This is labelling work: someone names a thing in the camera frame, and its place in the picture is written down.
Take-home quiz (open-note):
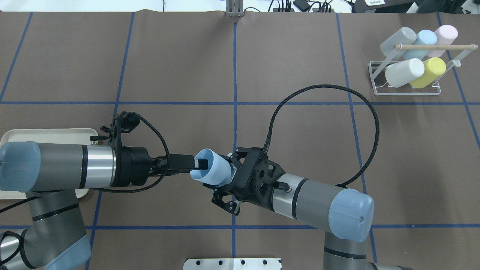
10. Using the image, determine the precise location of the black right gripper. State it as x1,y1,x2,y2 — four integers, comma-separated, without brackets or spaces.
211,147,287,216

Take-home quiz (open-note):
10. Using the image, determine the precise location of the white wire cup rack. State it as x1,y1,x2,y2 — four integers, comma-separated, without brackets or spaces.
367,44,479,96

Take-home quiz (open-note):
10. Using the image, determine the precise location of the cream serving tray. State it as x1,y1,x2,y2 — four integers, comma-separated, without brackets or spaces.
1,128,112,200

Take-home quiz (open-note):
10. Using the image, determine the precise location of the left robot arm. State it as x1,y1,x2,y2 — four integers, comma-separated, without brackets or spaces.
1,141,211,270

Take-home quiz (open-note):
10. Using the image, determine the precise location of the black braided cable right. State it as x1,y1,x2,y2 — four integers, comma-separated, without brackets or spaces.
264,85,380,187

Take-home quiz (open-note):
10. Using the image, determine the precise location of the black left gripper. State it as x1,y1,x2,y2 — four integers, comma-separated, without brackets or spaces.
112,146,209,187

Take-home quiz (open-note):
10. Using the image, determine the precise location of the light blue cup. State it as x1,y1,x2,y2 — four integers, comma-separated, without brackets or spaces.
190,148,236,186
403,29,437,60

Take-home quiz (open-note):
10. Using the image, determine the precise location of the yellow plastic cup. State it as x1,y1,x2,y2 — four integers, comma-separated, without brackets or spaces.
410,57,446,89

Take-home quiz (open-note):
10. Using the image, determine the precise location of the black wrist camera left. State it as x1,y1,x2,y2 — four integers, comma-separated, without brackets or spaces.
108,111,141,146

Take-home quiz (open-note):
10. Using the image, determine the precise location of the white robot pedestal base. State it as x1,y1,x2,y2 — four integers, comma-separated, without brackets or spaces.
183,258,282,270

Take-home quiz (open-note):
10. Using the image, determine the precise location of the pink plastic cup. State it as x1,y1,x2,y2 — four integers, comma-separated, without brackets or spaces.
426,25,458,57

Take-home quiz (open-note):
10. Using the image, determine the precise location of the aluminium frame post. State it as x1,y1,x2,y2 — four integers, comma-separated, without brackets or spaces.
226,0,245,18

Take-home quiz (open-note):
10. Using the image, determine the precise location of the grey plastic cup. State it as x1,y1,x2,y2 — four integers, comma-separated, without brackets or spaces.
379,26,417,56

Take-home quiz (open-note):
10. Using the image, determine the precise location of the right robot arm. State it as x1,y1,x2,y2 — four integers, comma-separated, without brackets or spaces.
204,147,406,270

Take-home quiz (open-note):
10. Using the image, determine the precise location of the pale green plastic cup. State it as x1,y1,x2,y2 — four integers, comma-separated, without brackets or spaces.
385,58,425,88

